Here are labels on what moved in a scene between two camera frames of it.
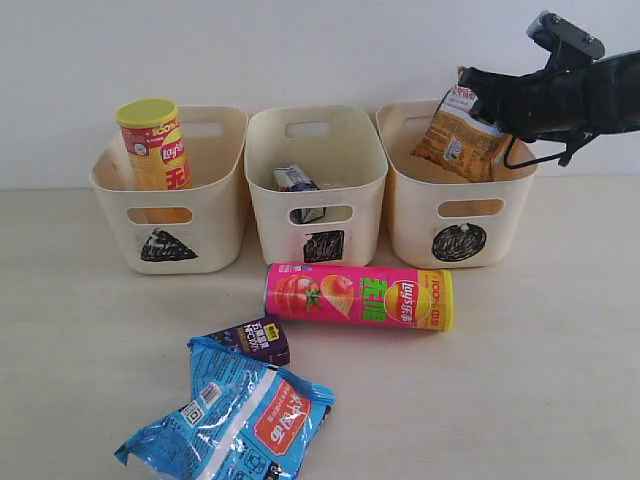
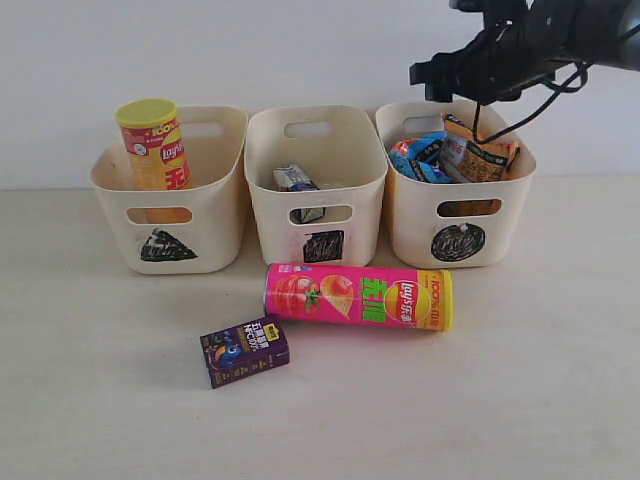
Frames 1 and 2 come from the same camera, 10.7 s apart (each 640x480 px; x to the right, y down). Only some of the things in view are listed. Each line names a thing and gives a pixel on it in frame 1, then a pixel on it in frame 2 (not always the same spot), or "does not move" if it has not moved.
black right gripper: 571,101 -> 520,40
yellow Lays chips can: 157,154 does not move
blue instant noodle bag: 245,422 -> 419,157
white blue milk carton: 292,179 does not move
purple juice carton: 262,339 does not move
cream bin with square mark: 318,175 does not move
